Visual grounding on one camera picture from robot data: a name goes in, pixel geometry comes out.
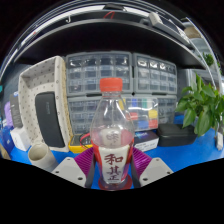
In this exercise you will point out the dark grey product box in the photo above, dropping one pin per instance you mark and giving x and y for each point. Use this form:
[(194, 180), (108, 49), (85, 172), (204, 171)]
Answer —
[(16, 111)]

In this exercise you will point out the white and grey mug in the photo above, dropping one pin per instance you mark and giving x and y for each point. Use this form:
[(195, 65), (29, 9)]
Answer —
[(41, 156)]

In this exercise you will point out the grey small-parts drawer cabinet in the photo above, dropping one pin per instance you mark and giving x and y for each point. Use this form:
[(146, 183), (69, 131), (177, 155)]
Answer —
[(81, 115), (96, 71), (167, 110), (155, 75)]

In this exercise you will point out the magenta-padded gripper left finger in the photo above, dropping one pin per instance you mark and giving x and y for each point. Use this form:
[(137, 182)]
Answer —
[(68, 170)]

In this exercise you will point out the flat black case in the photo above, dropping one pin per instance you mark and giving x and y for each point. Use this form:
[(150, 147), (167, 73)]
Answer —
[(176, 136)]

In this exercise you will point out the black box with white label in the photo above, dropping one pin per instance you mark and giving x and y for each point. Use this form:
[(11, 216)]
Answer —
[(146, 141)]

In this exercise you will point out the plain white box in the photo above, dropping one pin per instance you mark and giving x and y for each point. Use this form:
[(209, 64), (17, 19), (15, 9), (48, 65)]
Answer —
[(20, 140)]

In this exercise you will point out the black zip case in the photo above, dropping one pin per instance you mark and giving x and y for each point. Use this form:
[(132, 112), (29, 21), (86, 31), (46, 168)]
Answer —
[(50, 120)]

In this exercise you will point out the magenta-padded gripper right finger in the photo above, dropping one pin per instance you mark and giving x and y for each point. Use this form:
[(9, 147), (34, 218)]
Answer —
[(156, 170)]

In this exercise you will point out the green potted plant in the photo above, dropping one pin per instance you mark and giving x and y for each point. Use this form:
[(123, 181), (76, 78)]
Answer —
[(200, 106)]

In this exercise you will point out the yellow multimeter with red leads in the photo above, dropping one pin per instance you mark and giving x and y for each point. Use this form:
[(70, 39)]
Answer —
[(78, 145)]

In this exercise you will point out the white perforated tray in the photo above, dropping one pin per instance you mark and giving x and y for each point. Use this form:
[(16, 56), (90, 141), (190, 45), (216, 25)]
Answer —
[(30, 83)]

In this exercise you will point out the clear bottle with red cap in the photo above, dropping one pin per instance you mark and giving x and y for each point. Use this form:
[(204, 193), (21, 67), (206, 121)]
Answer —
[(112, 160)]

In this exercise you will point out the small hanging green plant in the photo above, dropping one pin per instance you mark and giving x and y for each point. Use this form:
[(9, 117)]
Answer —
[(208, 60)]

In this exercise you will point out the clear organizer with coloured parts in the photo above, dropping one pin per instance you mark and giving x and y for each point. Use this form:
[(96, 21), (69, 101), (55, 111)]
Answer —
[(143, 113)]

